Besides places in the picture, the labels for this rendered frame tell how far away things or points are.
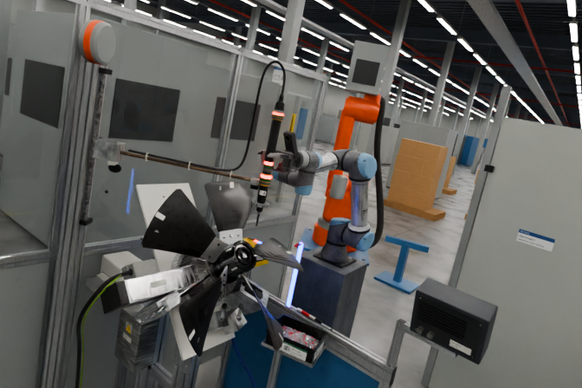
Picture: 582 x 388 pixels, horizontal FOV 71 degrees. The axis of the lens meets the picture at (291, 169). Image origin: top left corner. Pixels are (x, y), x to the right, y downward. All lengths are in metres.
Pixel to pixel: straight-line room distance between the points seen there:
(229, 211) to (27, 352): 1.07
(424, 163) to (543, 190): 6.65
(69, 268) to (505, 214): 2.52
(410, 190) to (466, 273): 6.56
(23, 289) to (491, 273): 2.66
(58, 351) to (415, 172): 8.38
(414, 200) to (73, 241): 8.38
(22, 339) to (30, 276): 0.28
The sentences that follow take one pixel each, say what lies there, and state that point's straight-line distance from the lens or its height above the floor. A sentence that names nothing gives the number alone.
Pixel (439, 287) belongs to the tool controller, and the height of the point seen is 1.25.
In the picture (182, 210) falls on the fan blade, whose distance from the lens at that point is 1.48.
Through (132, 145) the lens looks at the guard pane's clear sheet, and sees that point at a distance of 2.04.
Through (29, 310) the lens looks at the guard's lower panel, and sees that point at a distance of 2.12.
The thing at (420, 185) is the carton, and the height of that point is 0.65.
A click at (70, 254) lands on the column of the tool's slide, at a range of 1.88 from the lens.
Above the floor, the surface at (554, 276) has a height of 1.10.
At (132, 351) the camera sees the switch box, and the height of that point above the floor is 0.71.
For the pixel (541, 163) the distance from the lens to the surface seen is 3.00.
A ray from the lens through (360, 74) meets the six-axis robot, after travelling 5.48.
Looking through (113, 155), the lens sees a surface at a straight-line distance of 1.71.
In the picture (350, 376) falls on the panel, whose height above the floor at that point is 0.72.
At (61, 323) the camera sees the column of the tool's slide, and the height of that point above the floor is 0.75.
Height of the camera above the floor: 1.79
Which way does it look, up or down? 9 degrees down
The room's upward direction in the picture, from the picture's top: 12 degrees clockwise
